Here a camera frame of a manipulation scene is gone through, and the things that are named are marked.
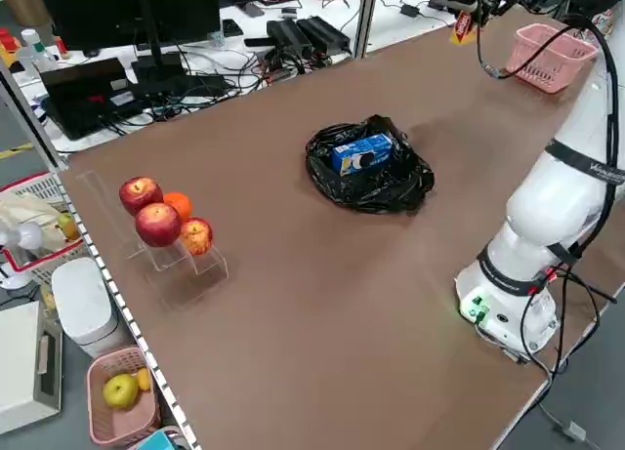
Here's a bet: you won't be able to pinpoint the long yellow snack box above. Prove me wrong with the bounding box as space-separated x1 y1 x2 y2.
447 9 477 47

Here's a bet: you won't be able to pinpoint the blue snack box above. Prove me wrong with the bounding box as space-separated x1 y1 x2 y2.
331 133 395 179

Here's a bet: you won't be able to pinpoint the pink plastic basket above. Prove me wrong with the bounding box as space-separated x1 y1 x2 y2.
505 22 600 95
86 346 163 446

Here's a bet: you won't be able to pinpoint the black plastic bag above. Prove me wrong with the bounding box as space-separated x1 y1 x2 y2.
304 113 436 216

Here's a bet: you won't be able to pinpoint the white basket red rim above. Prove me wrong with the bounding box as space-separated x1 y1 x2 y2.
0 172 85 286

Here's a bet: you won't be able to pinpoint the black power supply unit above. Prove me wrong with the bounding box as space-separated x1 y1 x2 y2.
296 15 353 51
267 19 313 56

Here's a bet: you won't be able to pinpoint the black monitor with stand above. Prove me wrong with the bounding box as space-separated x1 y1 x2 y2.
36 0 223 88

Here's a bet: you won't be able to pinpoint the orange fruit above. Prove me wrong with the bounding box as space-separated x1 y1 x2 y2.
162 191 194 224

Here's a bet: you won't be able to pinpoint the red yellow apple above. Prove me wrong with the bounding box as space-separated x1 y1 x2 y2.
178 217 214 257

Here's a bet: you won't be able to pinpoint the clear acrylic fruit stand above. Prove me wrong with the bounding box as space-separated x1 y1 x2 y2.
76 169 230 281

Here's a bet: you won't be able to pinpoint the black laptop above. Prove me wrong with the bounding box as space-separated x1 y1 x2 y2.
38 57 144 142

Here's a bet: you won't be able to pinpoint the clear bottle white cap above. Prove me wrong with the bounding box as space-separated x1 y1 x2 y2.
18 27 60 74

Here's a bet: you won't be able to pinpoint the white rounded bin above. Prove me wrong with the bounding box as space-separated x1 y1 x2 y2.
50 256 129 359

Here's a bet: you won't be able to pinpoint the white light bulb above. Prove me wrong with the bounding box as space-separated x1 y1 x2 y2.
14 222 45 250

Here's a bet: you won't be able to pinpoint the yellow pear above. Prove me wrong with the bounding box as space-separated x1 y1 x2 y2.
102 373 142 413

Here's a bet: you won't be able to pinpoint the teal box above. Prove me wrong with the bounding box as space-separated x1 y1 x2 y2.
139 429 180 450

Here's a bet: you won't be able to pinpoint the white cabinet box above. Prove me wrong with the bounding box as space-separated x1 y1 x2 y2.
0 300 64 435

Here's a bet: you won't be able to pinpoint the aluminium frame post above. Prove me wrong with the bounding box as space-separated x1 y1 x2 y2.
354 0 380 60
0 61 70 172

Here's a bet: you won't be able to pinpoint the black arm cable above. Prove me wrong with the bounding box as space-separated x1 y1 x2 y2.
474 0 617 264

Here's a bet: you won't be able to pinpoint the tangled black desk cables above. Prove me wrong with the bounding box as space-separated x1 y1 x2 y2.
144 42 316 125

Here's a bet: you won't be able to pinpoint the black base cables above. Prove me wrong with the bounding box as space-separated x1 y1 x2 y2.
521 262 617 379

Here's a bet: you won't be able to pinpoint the aluminium table edge rail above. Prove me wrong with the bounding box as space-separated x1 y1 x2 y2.
58 166 202 450

